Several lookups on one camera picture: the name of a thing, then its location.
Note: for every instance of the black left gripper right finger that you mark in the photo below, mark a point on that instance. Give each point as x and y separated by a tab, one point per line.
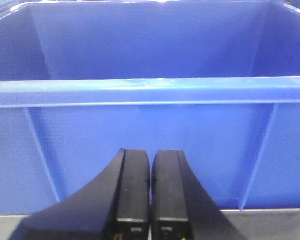
181	208

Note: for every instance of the large blue bin close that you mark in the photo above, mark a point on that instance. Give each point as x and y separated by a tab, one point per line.
219	80

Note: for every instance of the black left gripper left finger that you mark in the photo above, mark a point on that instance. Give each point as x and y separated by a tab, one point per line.
113	206

